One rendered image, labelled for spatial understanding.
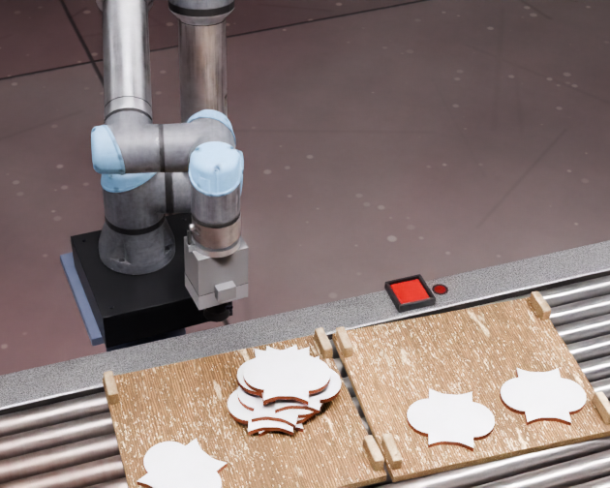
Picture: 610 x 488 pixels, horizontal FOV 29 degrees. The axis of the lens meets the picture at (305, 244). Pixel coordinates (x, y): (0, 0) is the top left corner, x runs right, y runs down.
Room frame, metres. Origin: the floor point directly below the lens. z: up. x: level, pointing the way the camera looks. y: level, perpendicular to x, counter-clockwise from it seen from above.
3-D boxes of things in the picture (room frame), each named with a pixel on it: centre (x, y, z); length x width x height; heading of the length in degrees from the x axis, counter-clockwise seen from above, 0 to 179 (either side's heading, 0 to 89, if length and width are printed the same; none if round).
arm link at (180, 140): (1.50, 0.17, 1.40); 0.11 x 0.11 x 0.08; 8
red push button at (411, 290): (1.71, -0.21, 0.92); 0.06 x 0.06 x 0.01; 20
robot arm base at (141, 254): (1.79, 0.33, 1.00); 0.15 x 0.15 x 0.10
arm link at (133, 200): (1.79, 0.32, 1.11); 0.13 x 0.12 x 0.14; 98
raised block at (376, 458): (1.28, -0.12, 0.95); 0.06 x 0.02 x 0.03; 18
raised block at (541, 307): (1.65, -0.45, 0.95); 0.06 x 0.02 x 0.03; 16
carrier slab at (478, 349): (1.47, -0.30, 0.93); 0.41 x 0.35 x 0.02; 106
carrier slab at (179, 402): (1.35, 0.11, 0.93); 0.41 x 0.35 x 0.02; 108
